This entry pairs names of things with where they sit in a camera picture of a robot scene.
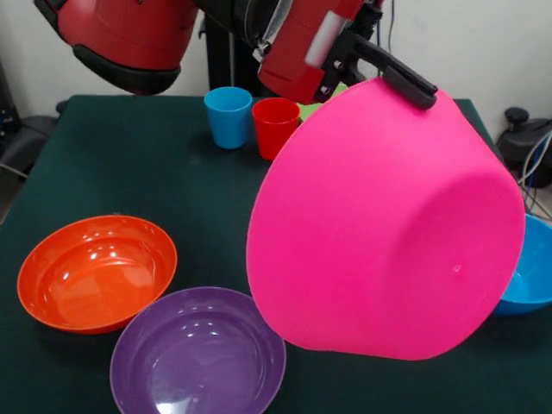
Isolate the orange plastic bowl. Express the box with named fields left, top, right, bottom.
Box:
left=16, top=215, right=179, bottom=336

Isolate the large light blue bowl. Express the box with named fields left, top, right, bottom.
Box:
left=491, top=214, right=552, bottom=317

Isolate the dark green table cloth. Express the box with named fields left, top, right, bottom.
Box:
left=0, top=95, right=552, bottom=414

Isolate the black floor device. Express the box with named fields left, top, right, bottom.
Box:
left=0, top=58, right=70, bottom=178
left=495, top=107, right=552, bottom=189

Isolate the purple plastic bowl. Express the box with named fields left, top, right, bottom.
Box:
left=109, top=285, right=287, bottom=414

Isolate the blue plastic cup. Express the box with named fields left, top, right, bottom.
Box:
left=203, top=85, right=254, bottom=151

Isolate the red plastic cup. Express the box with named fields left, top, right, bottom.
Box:
left=251, top=97, right=302, bottom=162

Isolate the pink plastic bowl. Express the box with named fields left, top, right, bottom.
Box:
left=245, top=77, right=527, bottom=362

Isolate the green plastic bowl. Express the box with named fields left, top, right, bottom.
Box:
left=297, top=85, right=348, bottom=124

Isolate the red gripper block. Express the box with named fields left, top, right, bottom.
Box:
left=257, top=0, right=439, bottom=111

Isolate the bundle of blue white cables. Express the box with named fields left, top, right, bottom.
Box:
left=516, top=129, right=552, bottom=219

